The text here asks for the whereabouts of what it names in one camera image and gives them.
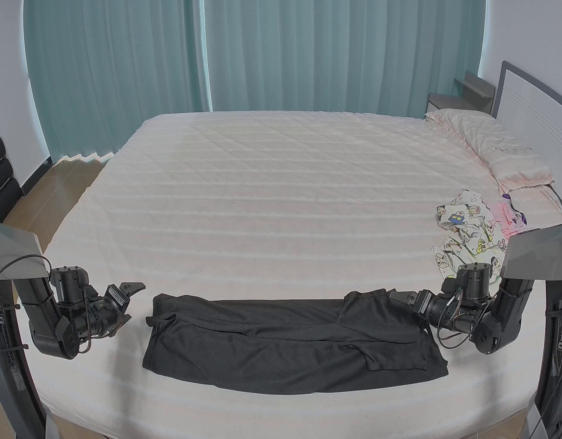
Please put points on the black T-shirt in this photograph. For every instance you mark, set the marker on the black T-shirt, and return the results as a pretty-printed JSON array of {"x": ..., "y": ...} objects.
[{"x": 285, "y": 350}]

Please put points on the purple garment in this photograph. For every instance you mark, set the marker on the purple garment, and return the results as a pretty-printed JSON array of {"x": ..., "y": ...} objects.
[{"x": 518, "y": 220}]

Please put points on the bed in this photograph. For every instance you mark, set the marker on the bed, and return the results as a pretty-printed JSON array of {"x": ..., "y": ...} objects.
[{"x": 262, "y": 176}]

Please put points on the pink garment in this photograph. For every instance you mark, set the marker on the pink garment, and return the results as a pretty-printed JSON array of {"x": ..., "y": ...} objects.
[{"x": 507, "y": 213}]

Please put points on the grey bedside table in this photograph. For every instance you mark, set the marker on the grey bedside table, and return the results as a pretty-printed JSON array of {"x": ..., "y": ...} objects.
[{"x": 445, "y": 102}]

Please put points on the blue-green curtain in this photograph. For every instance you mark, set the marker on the blue-green curtain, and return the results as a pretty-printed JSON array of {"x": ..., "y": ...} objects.
[
  {"x": 345, "y": 30},
  {"x": 116, "y": 39}
]

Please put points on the cream pillow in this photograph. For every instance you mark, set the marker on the cream pillow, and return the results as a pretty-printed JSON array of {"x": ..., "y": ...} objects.
[{"x": 500, "y": 149}]

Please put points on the black chest of drawers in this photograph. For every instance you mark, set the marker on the black chest of drawers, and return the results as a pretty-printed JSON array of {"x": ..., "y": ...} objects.
[{"x": 2, "y": 176}]

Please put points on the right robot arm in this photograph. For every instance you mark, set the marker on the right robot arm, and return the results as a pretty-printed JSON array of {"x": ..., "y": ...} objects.
[{"x": 536, "y": 254}]

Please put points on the white printed pyjama top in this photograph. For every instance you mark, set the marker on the white printed pyjama top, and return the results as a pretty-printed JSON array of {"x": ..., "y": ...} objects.
[{"x": 463, "y": 227}]

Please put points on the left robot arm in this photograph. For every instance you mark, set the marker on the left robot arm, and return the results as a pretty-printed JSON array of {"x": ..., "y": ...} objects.
[{"x": 43, "y": 323}]

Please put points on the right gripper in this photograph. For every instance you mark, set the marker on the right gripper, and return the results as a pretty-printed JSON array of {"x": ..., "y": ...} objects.
[{"x": 429, "y": 307}]

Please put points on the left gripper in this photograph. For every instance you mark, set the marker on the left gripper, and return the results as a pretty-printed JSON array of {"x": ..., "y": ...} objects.
[{"x": 107, "y": 313}]

